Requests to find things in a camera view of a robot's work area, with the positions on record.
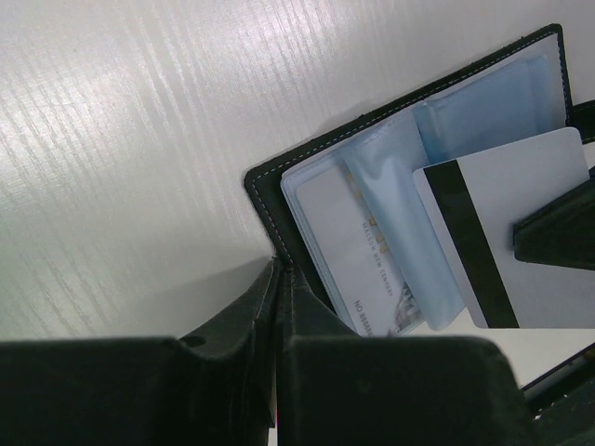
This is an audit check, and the silver VIP card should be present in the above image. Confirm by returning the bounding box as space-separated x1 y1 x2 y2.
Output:
296 164 424 336

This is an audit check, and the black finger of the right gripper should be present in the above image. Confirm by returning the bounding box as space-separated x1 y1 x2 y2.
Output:
513 169 594 269

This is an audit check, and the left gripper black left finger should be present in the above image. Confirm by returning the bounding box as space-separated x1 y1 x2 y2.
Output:
1 259 282 445

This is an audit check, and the black leather card holder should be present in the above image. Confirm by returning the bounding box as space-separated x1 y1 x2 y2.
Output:
244 22 595 410

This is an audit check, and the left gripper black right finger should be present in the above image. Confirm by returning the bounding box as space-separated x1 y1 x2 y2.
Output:
277 269 537 445

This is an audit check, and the white credit card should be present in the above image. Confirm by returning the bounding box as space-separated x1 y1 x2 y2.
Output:
413 127 594 329

